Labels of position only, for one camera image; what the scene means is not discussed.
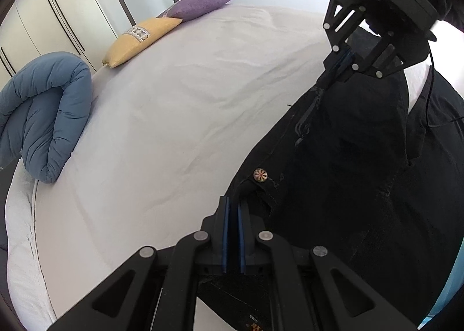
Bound black denim pants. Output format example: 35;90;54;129
200;68;463;330

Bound white bed sheet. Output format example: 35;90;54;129
5;4;330;330

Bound purple pillow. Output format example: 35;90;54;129
158;0;232;22

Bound yellow pillow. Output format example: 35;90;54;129
102;17;182;68

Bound blue folded duvet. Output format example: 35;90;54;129
1;52;92;183

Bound white wardrobe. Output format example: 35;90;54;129
1;0;117;85

